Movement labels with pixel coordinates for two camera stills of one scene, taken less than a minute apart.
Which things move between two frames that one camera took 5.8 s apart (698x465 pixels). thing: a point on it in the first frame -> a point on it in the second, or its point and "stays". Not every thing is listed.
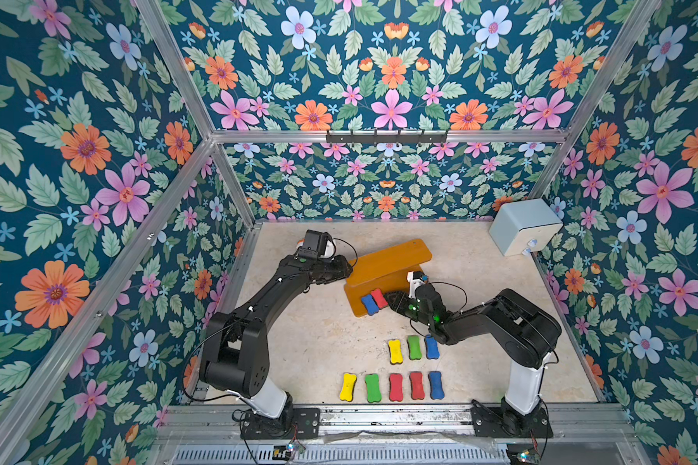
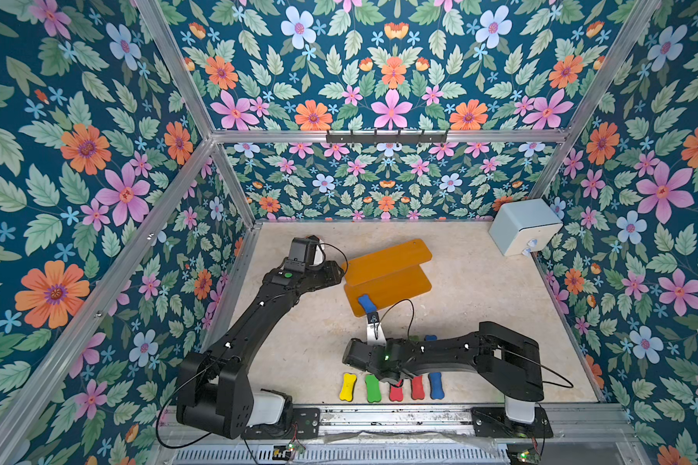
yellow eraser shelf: x=346 y=391 stays
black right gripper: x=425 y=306 -> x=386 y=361
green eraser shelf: x=373 y=390 stays
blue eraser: x=369 y=304 stays
